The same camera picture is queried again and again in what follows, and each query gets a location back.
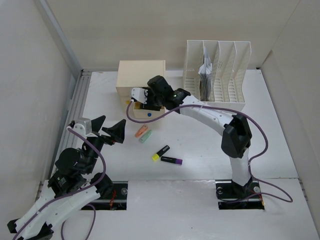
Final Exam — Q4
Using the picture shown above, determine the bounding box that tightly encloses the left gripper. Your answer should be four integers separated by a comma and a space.
82, 115, 126, 173

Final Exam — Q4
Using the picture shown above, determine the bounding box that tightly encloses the orange clip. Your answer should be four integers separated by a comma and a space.
134, 124, 148, 138

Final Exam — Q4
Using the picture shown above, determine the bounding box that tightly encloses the beige wooden drawer cabinet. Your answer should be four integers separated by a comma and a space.
116, 60, 166, 119

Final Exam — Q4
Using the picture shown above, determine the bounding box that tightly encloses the mint green clip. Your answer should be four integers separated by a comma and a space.
139, 130, 153, 144

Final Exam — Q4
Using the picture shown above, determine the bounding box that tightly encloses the grey booklet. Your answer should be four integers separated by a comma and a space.
198, 46, 213, 102

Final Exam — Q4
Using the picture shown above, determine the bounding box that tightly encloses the yellow highlighter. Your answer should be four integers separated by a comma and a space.
151, 145, 170, 161

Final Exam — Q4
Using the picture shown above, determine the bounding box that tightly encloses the purple highlighter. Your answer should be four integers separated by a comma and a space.
160, 156, 183, 166

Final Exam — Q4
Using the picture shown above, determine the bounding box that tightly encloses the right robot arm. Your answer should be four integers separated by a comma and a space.
140, 75, 252, 197

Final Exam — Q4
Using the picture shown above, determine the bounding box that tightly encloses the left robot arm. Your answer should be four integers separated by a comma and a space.
7, 115, 126, 240

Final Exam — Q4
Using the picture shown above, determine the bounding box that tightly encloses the white file organizer rack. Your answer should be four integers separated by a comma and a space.
182, 40, 252, 111

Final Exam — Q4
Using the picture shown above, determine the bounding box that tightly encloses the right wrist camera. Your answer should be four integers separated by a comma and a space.
130, 87, 148, 104

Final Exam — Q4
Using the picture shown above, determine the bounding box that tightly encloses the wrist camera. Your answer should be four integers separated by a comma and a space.
68, 117, 93, 137
130, 87, 148, 104

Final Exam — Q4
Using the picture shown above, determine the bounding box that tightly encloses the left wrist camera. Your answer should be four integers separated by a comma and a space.
68, 117, 93, 137

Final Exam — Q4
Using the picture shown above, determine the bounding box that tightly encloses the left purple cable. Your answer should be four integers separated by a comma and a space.
12, 127, 106, 240

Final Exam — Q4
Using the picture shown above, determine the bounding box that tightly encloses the purple cable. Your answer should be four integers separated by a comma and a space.
126, 99, 293, 203
12, 127, 106, 240

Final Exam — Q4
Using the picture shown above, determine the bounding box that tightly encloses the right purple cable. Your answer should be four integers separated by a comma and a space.
126, 99, 293, 203

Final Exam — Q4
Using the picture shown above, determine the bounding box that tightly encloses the aluminium frame rail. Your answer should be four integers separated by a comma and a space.
34, 0, 92, 202

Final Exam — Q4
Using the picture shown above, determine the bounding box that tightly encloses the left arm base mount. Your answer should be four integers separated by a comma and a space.
90, 181, 128, 211

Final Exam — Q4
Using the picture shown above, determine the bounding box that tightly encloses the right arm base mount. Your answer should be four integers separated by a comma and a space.
215, 179, 265, 210

